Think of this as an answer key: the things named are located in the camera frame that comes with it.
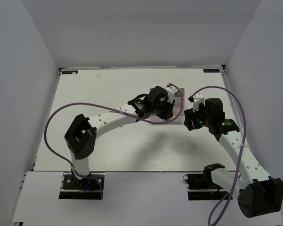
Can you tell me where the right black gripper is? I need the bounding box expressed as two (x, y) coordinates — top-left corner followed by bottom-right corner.
(184, 102), (212, 131)

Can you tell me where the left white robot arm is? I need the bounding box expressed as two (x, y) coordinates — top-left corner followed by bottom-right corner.
(65, 85), (178, 188)

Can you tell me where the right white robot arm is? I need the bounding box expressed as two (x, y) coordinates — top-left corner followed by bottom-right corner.
(184, 95), (283, 218)

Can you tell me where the left white organizer bin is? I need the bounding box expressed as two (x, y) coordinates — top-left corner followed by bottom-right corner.
(147, 86), (169, 125)

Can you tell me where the white organizer bin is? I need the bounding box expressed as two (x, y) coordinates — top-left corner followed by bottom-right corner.
(147, 86), (169, 125)
(167, 88), (186, 124)

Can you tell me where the right white organizer bin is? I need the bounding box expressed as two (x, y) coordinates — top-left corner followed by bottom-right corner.
(167, 88), (186, 124)

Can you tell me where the right blue table label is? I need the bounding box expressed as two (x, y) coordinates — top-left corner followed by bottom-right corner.
(203, 69), (220, 73)

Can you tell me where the blue table label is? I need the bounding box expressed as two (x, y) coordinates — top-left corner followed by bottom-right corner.
(203, 69), (220, 73)
(62, 70), (78, 74)

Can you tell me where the left blue table label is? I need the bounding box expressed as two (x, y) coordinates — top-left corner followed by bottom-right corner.
(62, 70), (78, 74)

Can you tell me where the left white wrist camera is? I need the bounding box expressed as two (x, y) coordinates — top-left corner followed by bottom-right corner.
(164, 83), (179, 102)

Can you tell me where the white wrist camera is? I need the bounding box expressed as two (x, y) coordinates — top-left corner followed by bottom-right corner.
(164, 83), (179, 102)
(188, 92), (204, 112)

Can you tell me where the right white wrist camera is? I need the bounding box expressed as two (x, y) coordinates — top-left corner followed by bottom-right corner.
(188, 92), (204, 112)

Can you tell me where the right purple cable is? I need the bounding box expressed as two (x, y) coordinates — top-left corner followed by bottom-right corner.
(188, 86), (248, 226)

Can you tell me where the purple cable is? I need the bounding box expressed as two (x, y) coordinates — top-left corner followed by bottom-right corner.
(188, 86), (248, 226)
(44, 82), (186, 198)

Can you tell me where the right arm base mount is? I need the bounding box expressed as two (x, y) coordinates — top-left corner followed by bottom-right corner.
(182, 174), (227, 201)

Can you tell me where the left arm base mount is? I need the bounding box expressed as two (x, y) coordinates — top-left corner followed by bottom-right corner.
(59, 174), (105, 200)

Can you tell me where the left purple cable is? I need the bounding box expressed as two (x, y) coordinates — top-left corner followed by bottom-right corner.
(44, 82), (186, 198)

